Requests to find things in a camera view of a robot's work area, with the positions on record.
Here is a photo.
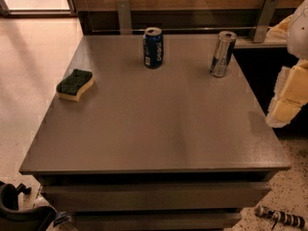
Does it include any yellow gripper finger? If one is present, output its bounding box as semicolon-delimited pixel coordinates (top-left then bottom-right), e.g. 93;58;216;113
267;15;292;39
266;60;308;128

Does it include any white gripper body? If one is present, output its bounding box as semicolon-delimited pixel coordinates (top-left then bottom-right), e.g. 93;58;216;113
287;0;308;60

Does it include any silver blue redbull can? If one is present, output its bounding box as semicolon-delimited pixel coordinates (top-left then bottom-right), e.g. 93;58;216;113
210;31;237;78

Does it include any blue pepsi can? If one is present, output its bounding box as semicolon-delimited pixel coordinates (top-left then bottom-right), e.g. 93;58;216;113
143;27;164;69

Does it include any green yellow sponge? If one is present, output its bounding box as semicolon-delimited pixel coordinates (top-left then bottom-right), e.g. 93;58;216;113
56;69;94;102

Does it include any upper grey drawer front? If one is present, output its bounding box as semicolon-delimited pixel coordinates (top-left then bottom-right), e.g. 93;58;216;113
42;182;270;212

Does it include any grey drawer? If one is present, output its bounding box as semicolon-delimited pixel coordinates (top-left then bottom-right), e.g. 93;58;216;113
73;213;242;231
42;182;270;212

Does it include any grey drawer cabinet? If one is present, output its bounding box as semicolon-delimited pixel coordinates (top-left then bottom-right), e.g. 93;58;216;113
20;35;290;217

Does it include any lower grey drawer front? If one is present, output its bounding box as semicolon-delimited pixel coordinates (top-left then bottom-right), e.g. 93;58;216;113
73;213;242;231

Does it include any black chair base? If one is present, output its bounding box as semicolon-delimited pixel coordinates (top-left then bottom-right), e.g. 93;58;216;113
0;183;56;231

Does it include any right metal bracket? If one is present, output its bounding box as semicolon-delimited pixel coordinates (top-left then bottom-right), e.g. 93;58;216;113
249;0;279;43

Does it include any metal bracket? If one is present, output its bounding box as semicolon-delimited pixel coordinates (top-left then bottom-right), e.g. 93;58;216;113
249;0;279;43
116;0;132;35

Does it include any black white striped cable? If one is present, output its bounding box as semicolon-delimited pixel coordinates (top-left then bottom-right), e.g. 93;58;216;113
254;205;307;230

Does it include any left metal bracket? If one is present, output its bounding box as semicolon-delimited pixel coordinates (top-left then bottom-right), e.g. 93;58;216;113
116;0;132;35

